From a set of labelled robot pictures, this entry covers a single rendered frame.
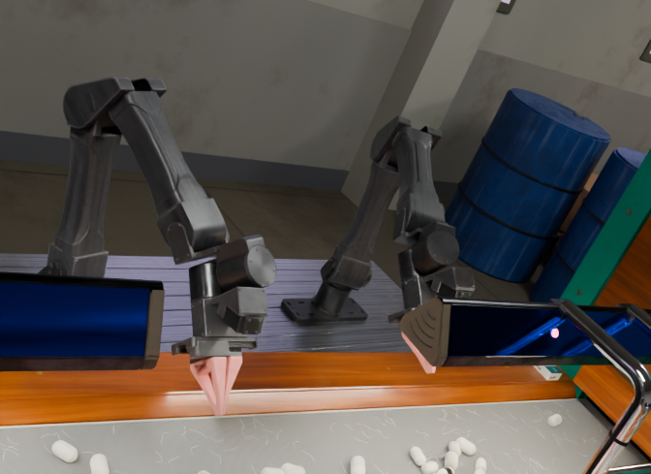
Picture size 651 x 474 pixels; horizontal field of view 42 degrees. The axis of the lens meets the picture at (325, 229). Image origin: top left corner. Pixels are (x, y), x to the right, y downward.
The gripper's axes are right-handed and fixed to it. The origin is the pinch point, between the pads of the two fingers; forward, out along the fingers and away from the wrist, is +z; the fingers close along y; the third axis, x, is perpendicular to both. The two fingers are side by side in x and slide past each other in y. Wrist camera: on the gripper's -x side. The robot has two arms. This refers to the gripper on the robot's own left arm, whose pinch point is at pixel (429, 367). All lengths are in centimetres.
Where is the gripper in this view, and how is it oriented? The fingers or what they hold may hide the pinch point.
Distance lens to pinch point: 138.5
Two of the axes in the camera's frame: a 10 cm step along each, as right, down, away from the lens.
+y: 8.0, 0.9, 5.9
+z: 1.0, 9.5, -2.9
